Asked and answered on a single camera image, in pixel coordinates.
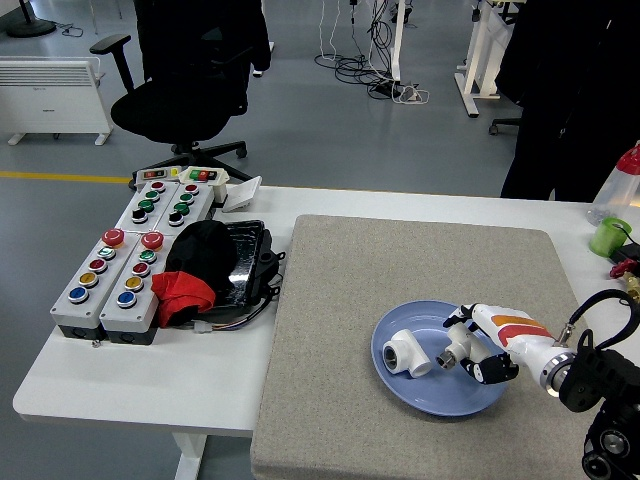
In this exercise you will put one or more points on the white flat card box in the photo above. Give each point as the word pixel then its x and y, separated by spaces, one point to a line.
pixel 242 196

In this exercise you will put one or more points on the black chair base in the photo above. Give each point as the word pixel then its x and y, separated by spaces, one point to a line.
pixel 503 124

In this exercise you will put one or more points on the green plastic cup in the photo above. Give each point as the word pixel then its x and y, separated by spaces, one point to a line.
pixel 606 239

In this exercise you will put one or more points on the grey rocker switch unit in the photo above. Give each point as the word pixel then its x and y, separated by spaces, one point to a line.
pixel 153 174

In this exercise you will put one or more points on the grey-brown mat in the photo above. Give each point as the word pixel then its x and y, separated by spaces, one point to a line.
pixel 400 260

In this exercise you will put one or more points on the black jacket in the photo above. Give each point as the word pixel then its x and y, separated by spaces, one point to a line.
pixel 200 25

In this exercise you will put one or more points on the black cloth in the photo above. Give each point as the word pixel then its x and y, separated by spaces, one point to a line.
pixel 201 252

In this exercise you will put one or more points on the white table leg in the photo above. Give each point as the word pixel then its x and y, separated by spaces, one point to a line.
pixel 190 457

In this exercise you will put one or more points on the black round stand base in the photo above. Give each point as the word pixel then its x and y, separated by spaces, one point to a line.
pixel 31 27

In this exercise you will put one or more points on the black office chair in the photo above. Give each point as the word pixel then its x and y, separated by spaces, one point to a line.
pixel 170 110

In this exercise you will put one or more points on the blue round plate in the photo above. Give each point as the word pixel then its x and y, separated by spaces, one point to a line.
pixel 435 395

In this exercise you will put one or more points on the five-button grey control box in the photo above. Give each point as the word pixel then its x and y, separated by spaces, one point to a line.
pixel 126 315
pixel 76 305

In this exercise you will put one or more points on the white power strip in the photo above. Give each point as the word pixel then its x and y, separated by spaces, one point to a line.
pixel 412 95

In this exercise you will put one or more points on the white desk frame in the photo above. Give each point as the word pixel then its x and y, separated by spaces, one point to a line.
pixel 477 55

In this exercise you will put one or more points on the four-button grey control box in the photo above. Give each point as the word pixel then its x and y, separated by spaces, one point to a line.
pixel 143 205
pixel 188 210

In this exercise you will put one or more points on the red cloth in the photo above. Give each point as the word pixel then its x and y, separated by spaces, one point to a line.
pixel 178 295

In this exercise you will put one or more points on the white tee fitting metal socket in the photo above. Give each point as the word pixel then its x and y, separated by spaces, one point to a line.
pixel 402 352

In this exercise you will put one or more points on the black glossy tray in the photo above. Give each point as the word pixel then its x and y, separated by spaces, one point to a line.
pixel 246 255

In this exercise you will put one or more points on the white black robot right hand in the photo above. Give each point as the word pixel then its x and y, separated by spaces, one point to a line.
pixel 510 340

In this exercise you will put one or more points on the white desk leg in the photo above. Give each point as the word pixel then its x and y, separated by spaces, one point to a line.
pixel 397 40

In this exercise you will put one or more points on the white panel heater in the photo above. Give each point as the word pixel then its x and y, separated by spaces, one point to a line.
pixel 50 97

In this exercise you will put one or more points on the white green-red switch box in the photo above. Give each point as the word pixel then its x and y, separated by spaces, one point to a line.
pixel 203 177

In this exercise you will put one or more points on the clear bottle red cap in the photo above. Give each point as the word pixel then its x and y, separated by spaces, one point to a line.
pixel 619 192

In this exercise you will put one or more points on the person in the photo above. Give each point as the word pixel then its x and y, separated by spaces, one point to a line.
pixel 565 100

